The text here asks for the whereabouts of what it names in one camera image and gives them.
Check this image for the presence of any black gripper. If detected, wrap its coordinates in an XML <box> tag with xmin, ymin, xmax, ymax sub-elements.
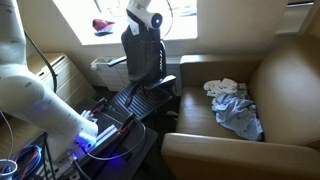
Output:
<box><xmin>132</xmin><ymin>14</ymin><xmax>152</xmax><ymax>34</ymax></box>

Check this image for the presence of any dark grey bag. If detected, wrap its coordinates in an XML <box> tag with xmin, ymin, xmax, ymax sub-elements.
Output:
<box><xmin>120</xmin><ymin>24</ymin><xmax>166</xmax><ymax>86</ymax></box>

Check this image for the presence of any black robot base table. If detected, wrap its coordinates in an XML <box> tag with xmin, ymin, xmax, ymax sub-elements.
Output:
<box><xmin>0</xmin><ymin>97</ymin><xmax>159</xmax><ymax>180</ymax></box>

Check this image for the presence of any black mesh office chair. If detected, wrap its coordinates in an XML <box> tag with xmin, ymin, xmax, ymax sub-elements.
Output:
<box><xmin>106</xmin><ymin>40</ymin><xmax>180</xmax><ymax>123</ymax></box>

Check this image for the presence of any red white blue cap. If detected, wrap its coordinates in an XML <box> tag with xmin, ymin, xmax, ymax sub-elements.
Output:
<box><xmin>91</xmin><ymin>18</ymin><xmax>116</xmax><ymax>37</ymax></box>

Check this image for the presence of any black clamp with red tip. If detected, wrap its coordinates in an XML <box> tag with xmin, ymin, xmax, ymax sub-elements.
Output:
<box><xmin>91</xmin><ymin>97</ymin><xmax>108</xmax><ymax>114</ymax></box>
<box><xmin>119</xmin><ymin>112</ymin><xmax>138</xmax><ymax>135</ymax></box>

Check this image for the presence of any light wooden drawer cabinet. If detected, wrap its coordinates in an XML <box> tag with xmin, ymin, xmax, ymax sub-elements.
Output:
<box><xmin>27</xmin><ymin>52</ymin><xmax>97</xmax><ymax>107</ymax></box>

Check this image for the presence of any blue-grey crumpled cloth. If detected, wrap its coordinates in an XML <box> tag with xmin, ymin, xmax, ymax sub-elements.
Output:
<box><xmin>211</xmin><ymin>92</ymin><xmax>265</xmax><ymax>142</ymax></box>

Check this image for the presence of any brown leather armchair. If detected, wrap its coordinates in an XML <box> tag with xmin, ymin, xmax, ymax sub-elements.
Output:
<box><xmin>160</xmin><ymin>34</ymin><xmax>320</xmax><ymax>180</ymax></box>

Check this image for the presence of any white plastic cup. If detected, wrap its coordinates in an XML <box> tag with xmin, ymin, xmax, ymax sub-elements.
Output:
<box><xmin>0</xmin><ymin>159</ymin><xmax>19</xmax><ymax>180</ymax></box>

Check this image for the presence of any white wall radiator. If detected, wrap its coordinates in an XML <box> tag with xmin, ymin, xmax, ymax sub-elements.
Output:
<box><xmin>90</xmin><ymin>55</ymin><xmax>183</xmax><ymax>97</ymax></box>

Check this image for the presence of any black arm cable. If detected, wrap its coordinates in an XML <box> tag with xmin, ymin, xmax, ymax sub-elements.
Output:
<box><xmin>23</xmin><ymin>31</ymin><xmax>59</xmax><ymax>95</ymax></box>

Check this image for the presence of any aluminium mounting rail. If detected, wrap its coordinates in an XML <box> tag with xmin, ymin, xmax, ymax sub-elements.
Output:
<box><xmin>81</xmin><ymin>109</ymin><xmax>122</xmax><ymax>148</ymax></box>

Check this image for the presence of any thin white cable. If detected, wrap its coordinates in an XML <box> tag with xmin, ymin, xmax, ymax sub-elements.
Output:
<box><xmin>73</xmin><ymin>122</ymin><xmax>148</xmax><ymax>180</ymax></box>

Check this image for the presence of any blue cable bundle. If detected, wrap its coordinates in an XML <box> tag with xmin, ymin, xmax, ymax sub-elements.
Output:
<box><xmin>11</xmin><ymin>143</ymin><xmax>44</xmax><ymax>180</ymax></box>

